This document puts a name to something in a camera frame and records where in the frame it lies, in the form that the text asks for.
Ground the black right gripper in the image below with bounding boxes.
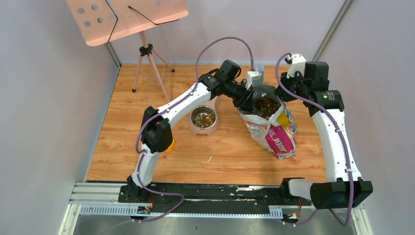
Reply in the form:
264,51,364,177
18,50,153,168
274,70,309,102

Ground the cat food bag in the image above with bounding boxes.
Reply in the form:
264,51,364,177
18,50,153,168
239,85,297,160

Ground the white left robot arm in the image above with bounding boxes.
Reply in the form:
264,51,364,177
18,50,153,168
118,60,254,203

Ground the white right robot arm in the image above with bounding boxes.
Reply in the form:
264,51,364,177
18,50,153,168
275,56,373,210

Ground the brown pet food kibble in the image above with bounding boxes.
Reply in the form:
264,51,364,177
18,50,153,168
254,96,281,120

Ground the blue item in bubble wrap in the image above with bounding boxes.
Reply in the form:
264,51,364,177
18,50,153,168
253,65,265,85

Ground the steel bowl near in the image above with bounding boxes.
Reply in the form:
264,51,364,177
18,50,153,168
190,106,217,129

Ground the yellow traffic light block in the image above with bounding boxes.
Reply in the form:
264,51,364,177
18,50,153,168
166,139,176,152

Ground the pink music stand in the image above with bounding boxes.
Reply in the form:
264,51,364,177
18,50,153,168
66,0,188,100

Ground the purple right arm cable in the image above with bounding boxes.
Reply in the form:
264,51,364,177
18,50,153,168
275,52,355,227

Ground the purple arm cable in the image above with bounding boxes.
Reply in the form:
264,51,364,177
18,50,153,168
275,52,355,227
129,36,255,223

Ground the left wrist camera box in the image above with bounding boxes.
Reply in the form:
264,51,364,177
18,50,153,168
245,70,264,90

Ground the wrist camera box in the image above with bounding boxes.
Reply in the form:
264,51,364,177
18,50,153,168
284,53,306,78
245,70,264,90

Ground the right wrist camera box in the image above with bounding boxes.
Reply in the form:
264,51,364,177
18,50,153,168
284,53,306,78

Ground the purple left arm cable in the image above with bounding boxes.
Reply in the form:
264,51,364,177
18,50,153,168
129,36,255,223

